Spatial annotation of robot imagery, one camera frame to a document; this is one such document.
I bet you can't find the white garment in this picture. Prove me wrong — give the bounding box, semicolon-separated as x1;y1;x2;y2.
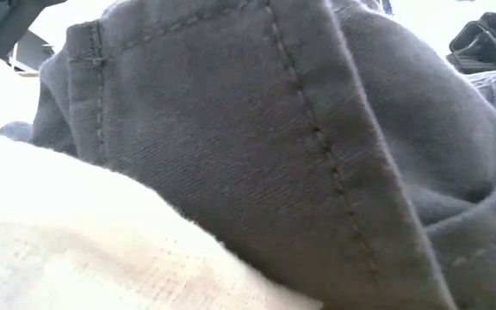
0;39;325;310

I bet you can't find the dark grey garment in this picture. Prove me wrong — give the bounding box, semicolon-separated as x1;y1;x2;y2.
0;0;496;310

